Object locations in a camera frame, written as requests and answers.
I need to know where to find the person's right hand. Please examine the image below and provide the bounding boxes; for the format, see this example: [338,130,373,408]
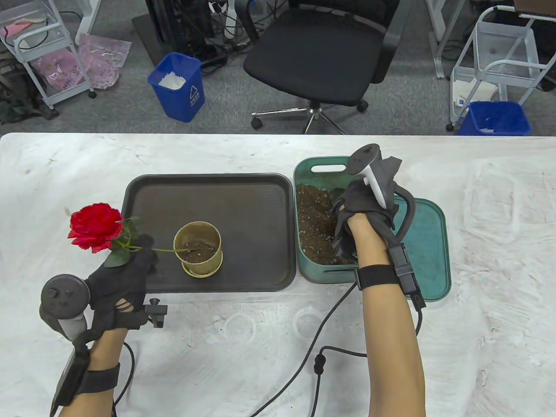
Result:
[330,156,402,261]

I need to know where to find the person's left hand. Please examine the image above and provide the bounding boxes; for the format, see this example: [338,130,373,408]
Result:
[85,234,159,331]

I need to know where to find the red artificial rose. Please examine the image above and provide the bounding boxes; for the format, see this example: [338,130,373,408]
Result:
[67,203,192,267]

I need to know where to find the teal plastic box lid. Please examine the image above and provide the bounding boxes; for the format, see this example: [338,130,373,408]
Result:
[371,198,452,302]

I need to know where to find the yellow ribbed flower pot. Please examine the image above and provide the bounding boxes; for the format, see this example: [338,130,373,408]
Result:
[173,221,224,277]

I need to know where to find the person's left forearm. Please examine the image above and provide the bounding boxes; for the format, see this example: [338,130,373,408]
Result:
[56,328,131,417]

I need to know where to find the person's right forearm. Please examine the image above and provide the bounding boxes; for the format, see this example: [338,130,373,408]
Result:
[347,213,426,417]

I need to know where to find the white grey hand controller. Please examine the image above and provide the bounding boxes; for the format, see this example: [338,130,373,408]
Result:
[347,143,396,210]

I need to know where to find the dark grey hand controller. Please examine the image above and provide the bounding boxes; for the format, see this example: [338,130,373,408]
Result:
[40,274,92,342]

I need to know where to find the teal plastic storage box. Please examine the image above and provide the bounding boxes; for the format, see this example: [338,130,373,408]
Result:
[293,156,387,284]

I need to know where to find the dark brown plastic tray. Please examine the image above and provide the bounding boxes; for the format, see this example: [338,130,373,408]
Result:
[121,173,298,292]

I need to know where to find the white box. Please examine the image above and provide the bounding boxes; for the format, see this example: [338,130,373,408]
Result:
[452,80,498,108]

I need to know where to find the plain blue plastic bin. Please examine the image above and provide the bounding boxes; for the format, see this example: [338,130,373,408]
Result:
[457,101,532,137]

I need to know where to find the black office chair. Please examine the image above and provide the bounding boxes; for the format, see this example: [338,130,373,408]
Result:
[235,0,402,135]

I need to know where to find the white desk leg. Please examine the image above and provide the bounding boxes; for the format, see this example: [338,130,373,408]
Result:
[425,0,454,80]

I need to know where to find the blue bin with white symbol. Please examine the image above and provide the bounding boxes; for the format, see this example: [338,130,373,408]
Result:
[147,52,205,123]

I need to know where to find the white mesh basket trolley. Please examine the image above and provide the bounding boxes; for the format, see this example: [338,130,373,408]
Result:
[446,7,556,132]

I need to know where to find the white crumpled paper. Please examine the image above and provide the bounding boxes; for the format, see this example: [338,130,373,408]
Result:
[157,72,188,90]

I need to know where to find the dark green bag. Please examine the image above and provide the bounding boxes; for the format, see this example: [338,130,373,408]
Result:
[0,52,60,125]

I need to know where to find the pink plastic bag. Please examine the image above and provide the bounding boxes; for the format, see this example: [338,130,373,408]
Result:
[76,34,132,90]
[31,48,86,92]

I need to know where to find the white power strip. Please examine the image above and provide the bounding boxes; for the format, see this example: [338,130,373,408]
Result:
[208,0,238,40]

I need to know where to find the black computer tower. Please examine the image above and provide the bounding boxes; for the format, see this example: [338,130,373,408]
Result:
[145,0,216,59]

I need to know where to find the pink paper piece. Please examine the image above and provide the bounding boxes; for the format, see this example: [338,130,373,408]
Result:
[0,21,34,38]

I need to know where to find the white trolley with clear trays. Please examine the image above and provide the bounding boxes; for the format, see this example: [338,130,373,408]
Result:
[0,0,97,110]

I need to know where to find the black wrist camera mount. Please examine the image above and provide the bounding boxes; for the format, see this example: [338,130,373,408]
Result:
[146,298,169,329]

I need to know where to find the black wrist strap device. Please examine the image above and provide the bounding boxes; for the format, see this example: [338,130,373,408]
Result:
[49,347,121,416]
[355,243,427,310]

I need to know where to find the black cable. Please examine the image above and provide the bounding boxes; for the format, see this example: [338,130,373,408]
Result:
[111,341,136,417]
[250,187,423,417]

